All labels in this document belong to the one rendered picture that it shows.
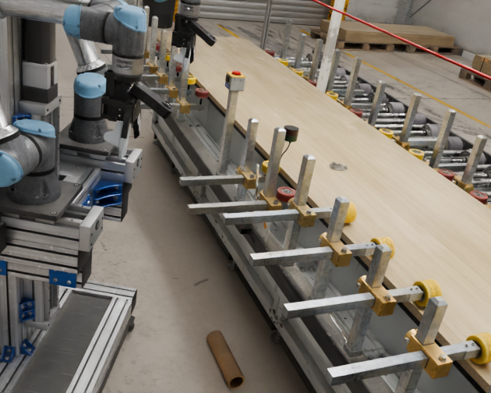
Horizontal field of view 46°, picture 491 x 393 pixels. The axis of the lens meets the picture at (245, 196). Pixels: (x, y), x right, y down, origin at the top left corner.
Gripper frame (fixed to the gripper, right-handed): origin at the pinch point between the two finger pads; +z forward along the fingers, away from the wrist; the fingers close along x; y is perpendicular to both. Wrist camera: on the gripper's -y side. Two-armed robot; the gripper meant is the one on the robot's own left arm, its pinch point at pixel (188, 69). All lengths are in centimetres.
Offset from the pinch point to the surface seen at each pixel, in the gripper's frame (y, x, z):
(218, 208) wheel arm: -21, 22, 47
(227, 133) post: -16, -37, 38
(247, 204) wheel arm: -31, 16, 46
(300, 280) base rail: -56, 38, 62
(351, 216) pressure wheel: -70, 27, 37
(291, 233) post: -50, 30, 47
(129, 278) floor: 26, -37, 132
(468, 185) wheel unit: -135, -43, 45
